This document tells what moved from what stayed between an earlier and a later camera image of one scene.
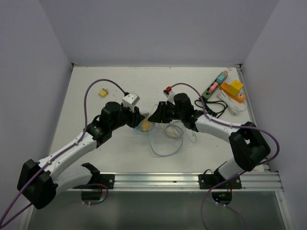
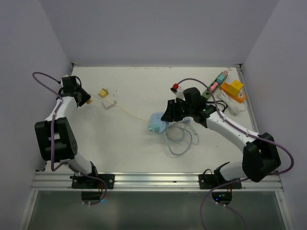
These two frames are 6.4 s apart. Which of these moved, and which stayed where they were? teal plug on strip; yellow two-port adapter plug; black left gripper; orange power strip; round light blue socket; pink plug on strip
Moved: round light blue socket; black left gripper
Stayed: yellow two-port adapter plug; pink plug on strip; teal plug on strip; orange power strip
